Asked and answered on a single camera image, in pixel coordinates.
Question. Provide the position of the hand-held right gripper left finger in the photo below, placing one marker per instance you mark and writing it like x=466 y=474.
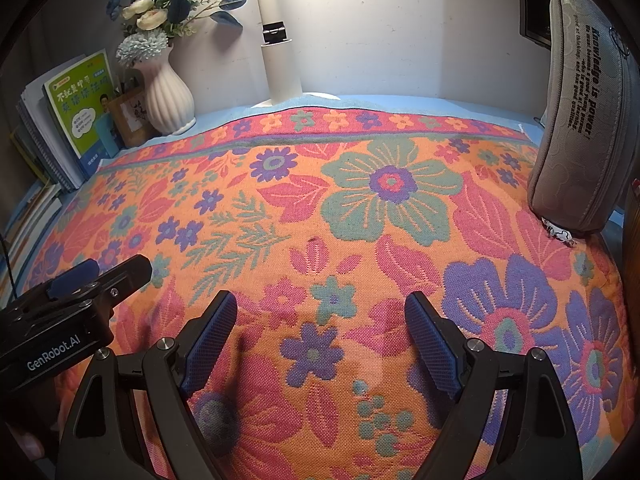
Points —
x=207 y=345

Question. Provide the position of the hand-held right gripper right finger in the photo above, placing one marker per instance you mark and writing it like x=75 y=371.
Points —
x=435 y=345

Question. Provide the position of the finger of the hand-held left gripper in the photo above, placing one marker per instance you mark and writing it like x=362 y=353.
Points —
x=70 y=280
x=125 y=275

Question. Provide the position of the stack of books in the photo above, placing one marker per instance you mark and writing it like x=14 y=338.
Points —
x=35 y=135

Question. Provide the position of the green cover book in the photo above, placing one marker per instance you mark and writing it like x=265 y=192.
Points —
x=75 y=105

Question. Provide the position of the floral woven cloth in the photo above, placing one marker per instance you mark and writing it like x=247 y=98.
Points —
x=320 y=210

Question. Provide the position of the white ribbed vase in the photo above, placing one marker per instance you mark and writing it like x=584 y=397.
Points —
x=167 y=100

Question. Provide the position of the grey pencil case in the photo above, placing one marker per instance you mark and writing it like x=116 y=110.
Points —
x=575 y=135

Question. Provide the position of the white desk lamp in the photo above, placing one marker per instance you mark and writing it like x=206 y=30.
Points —
x=282 y=70

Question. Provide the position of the artificial flower bouquet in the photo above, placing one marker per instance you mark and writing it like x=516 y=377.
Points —
x=145 y=15

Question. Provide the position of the black clip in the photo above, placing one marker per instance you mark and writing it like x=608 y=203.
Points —
x=275 y=34

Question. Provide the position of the dark monitor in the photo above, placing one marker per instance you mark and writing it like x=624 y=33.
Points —
x=537 y=0

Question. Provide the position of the wooden picture frame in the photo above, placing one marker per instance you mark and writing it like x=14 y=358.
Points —
x=130 y=120

